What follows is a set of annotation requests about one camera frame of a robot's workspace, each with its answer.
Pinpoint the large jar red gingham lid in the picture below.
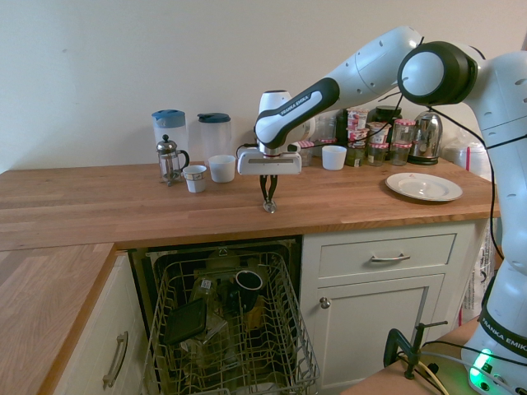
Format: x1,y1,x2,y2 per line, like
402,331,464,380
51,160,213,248
392,118,417,146

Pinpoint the black mug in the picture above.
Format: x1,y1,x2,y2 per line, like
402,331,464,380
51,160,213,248
235,269,265,314

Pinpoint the black square container lid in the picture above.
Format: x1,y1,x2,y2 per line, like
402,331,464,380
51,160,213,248
163,297,208,346

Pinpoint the white kitchen cabinet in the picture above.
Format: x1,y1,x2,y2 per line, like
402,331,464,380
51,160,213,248
301,221,497,395
52,250,150,395

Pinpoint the black C-clamp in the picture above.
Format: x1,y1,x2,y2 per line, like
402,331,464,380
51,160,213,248
383,321,449,381

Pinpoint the clear glass jar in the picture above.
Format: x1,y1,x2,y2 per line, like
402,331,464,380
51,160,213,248
190,276,222,314

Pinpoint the small patterned cup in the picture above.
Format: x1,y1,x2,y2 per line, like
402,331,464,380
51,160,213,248
182,165,208,194

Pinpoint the green glass jar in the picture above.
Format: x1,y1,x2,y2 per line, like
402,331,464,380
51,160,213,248
347,142,368,168

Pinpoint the clear drinking glass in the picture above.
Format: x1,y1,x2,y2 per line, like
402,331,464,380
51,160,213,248
318,116,338,144

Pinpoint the white plate with gold rim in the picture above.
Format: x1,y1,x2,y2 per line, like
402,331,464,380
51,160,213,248
385,172,464,203

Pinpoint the glass jar red gingham lid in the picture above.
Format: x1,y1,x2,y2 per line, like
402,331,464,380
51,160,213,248
366,142,389,167
390,142,413,167

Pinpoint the white printed plastic bag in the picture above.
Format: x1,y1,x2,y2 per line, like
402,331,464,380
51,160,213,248
462,216,502,328

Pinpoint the glass french press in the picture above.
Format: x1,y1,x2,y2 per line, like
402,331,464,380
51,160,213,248
156,134,191,188

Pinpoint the dark spice jar green lid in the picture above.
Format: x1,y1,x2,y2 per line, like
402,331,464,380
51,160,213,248
336,109,349,143

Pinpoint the clear pitcher with blue lid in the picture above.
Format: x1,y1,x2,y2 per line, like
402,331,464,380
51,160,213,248
151,109,189,166

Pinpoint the wire dishwasher rack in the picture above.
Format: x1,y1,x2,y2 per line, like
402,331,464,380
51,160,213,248
141,251,322,395

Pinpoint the yogurt cup with red print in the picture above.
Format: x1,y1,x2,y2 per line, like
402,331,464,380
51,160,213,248
346,128,370,146

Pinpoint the clear plastic container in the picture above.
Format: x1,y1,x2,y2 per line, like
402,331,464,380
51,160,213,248
441,135,496,183

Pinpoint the yellow cable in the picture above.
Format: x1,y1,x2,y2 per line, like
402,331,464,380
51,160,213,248
416,358,445,395

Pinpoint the clear pitcher with spouted lid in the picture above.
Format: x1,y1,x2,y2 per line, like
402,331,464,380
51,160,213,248
196,112,233,162

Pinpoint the stainless dishwasher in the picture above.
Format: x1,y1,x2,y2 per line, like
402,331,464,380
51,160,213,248
127,235,304,395

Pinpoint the white ramekin bowl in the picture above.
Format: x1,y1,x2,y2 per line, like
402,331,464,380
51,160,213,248
321,144,348,171

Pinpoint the white mug with handle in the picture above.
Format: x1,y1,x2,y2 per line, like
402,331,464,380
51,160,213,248
208,154,237,184

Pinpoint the stainless electric kettle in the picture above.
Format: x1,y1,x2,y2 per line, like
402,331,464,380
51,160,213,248
407,109,445,166

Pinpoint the metal drawer handle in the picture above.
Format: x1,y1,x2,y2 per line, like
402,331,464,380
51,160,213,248
369,253,412,263
101,330,130,389

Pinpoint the yogurt cup with foil lid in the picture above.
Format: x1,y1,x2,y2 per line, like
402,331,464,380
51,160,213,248
346,107,370,131
366,121,391,146

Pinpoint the small jar red gingham lid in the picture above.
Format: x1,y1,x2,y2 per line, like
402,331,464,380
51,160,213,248
299,139,315,168

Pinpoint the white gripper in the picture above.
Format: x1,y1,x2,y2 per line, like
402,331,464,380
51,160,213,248
236,143,302,204

